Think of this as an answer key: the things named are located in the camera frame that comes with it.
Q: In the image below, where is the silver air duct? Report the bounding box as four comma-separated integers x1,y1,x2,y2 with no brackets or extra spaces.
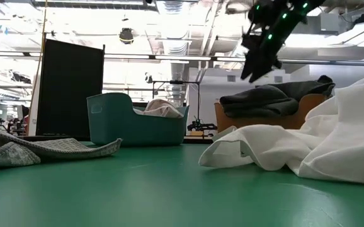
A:
156,0,195,98

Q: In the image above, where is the black ceiling lamp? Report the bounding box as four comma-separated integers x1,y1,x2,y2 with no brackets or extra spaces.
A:
118,27,135,45

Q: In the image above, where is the dark grey towel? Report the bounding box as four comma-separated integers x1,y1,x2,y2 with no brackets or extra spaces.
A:
219,74,336,119

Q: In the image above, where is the green table mat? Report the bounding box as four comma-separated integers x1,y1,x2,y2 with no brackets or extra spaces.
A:
0,141,364,227

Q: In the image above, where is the white red-check towel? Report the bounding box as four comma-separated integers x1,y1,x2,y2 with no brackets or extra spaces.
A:
133,98,185,119

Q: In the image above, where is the small black machine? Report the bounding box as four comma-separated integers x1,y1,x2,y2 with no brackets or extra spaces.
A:
187,119,218,132

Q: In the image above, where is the black standing panel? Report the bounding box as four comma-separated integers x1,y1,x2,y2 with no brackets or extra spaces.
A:
35,33,106,139

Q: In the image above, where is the grey ceiling pipe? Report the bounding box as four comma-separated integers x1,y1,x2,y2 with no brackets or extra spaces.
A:
276,59,364,67

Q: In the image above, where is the black table frame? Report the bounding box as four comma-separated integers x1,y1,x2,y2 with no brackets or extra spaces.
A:
18,134,216,145

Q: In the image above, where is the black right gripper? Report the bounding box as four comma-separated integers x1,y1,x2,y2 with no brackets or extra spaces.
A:
241,33,283,83

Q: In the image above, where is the teal plastic basket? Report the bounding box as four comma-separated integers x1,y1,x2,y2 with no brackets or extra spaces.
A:
86,92,190,147

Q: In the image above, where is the black metal stand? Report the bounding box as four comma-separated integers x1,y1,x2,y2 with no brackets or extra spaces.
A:
152,79,202,127

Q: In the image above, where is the orange plastic basket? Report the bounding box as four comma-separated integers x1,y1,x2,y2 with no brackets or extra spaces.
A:
214,93,329,133

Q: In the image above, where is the white waffle towel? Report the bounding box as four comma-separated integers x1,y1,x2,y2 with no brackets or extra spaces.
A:
0,119,123,168

